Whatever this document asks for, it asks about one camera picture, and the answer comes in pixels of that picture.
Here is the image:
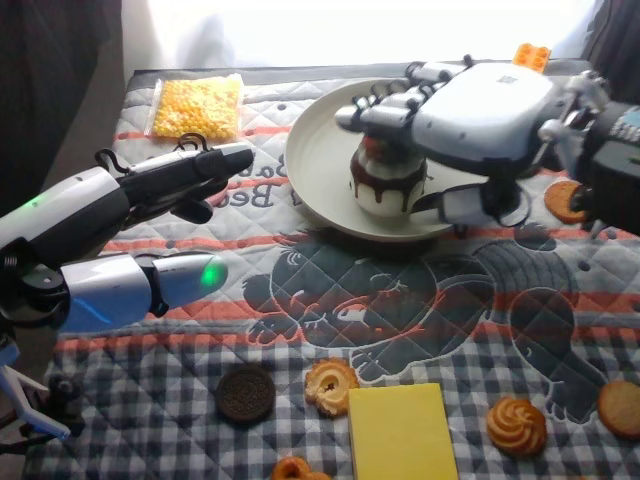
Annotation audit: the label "orange toy building block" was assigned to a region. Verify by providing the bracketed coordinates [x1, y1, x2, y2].
[512, 43, 552, 75]

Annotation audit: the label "orange swirl cookie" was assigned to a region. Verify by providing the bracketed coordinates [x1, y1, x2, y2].
[271, 454, 331, 480]

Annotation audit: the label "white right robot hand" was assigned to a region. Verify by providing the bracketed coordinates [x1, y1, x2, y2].
[333, 54, 559, 229]

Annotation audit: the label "dark curtain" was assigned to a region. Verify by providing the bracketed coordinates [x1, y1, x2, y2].
[0, 0, 125, 201]
[587, 0, 640, 106]

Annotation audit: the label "yellow sticky note pad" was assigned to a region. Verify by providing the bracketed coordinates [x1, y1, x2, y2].
[347, 382, 459, 480]

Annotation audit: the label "dark chocolate sandwich cookie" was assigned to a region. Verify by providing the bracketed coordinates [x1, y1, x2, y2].
[215, 363, 276, 425]

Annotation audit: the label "toy chocolate drip cake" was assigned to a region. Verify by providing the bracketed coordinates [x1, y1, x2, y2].
[348, 132, 428, 216]

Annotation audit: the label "white round plate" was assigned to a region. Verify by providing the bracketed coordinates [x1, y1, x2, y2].
[284, 78, 503, 244]

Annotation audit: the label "bag of yellow beads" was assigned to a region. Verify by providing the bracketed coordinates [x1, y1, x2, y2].
[144, 74, 245, 141]

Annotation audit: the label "round brown biscuit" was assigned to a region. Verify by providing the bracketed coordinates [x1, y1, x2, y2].
[595, 379, 640, 441]
[543, 179, 589, 225]

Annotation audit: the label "grey quilt with bear print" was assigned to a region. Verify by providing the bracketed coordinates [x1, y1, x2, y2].
[24, 59, 640, 480]

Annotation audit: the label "swirl butter cookie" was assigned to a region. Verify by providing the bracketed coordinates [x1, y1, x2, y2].
[303, 357, 360, 417]
[484, 396, 547, 456]

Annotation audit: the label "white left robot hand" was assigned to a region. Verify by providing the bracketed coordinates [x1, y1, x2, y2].
[0, 142, 256, 334]

